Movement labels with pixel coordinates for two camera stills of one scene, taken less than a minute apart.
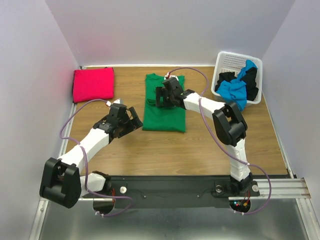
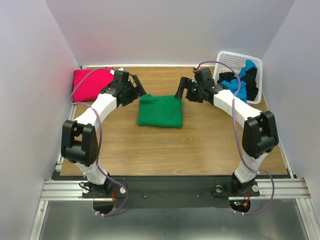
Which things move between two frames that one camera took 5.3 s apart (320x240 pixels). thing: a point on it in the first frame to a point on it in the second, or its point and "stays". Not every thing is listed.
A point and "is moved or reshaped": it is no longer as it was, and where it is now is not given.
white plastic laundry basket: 227,62 stays
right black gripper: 162,96 to 185,88
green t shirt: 158,118 is moved or reshaped
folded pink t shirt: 93,84 stays
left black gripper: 135,123 to 138,91
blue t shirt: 235,90 stays
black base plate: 152,192 stays
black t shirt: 249,78 stays
